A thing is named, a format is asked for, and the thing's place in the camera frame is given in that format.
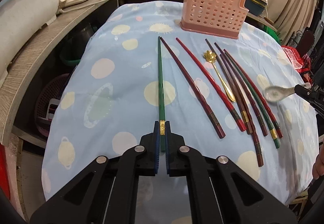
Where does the white ceramic spoon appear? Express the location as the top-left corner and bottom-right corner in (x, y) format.
(263, 86), (295, 103)

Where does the red chopstick black band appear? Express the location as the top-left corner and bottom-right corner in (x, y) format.
(223, 49), (283, 142)

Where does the long dark maroon chopstick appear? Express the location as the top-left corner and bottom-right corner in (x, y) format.
(220, 54), (264, 167)

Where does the dark purple chopstick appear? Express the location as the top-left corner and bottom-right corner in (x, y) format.
(214, 42), (268, 137)

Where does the dark red chopstick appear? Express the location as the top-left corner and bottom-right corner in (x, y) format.
(159, 37), (226, 139)

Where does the bright red chopstick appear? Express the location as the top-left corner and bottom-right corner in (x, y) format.
(176, 37), (247, 132)

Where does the green chopstick gold band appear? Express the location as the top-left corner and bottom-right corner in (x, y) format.
(158, 36), (166, 153)

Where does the gold flower spoon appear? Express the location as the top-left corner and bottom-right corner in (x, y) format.
(203, 50), (236, 103)

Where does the brown chopstick gold band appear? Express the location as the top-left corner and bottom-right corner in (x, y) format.
(205, 39), (252, 135)

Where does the person hand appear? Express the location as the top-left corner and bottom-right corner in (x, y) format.
(312, 145), (324, 180)

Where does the red plastic bag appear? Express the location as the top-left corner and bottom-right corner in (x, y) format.
(282, 46), (312, 84)

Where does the blue planet pattern tablecloth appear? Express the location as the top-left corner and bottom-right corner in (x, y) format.
(42, 1), (319, 204)

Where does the blue yellow lunch box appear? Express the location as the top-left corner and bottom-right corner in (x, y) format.
(244, 0), (267, 16)

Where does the pink perforated utensil holder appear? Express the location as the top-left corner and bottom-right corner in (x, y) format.
(180, 0), (249, 40)

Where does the grey wooden counter shelf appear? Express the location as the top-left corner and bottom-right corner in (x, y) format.
(0, 0), (278, 147)

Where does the white dish drainer bin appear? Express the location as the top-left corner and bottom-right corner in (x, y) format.
(0, 0), (60, 84)

